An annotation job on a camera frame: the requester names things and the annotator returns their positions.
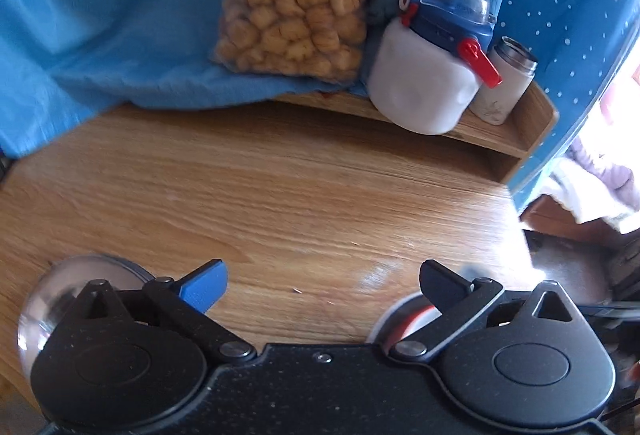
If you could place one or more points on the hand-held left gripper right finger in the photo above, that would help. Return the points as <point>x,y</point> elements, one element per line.
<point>437,282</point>

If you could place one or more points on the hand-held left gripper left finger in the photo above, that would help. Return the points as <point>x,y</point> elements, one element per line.
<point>205,287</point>

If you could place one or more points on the white bowl with red rim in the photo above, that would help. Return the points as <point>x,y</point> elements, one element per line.
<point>407,317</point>

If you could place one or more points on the wooden desk shelf riser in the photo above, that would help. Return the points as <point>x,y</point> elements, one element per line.
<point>500,140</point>

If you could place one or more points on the white cloth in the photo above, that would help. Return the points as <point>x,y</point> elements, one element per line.
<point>580,200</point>

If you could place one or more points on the white jug with blue lid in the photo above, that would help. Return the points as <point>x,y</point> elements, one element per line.
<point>420,85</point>

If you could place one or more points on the pale purple garment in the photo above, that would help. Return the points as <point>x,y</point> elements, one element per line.
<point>605,170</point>

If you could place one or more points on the white insulated cup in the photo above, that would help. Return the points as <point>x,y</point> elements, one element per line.
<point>502,87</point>

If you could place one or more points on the light blue striped cloth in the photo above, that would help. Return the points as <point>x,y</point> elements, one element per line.
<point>115,15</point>

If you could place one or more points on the clear bag of biscuits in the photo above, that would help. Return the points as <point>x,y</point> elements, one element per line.
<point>295,5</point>

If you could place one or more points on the blue dotted cloth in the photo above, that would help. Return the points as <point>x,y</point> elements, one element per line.
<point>570,15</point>

